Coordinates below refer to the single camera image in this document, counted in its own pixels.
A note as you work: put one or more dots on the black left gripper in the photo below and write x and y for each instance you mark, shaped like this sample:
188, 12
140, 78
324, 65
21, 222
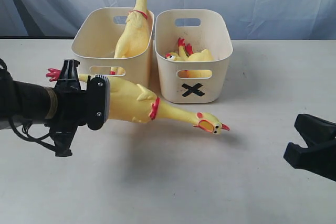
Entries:
65, 111

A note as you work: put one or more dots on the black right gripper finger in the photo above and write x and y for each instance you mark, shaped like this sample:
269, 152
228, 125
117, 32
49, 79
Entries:
317, 133
318, 159

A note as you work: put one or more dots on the yellow rubber chicken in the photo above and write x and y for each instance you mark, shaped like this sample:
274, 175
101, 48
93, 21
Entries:
135, 37
186, 54
133, 102

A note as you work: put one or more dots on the yellow rubber chicken front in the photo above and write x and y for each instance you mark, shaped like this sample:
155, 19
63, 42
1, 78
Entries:
135, 37

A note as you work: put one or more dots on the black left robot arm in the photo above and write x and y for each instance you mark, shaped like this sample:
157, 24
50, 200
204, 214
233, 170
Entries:
44, 115

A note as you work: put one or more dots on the cream bin with O mark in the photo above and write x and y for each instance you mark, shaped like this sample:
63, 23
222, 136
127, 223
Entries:
95, 41

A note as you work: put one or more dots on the cream bin with X mark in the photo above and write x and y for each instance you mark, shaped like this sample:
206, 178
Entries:
195, 30

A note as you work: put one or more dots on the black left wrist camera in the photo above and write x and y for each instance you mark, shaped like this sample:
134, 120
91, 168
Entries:
98, 101

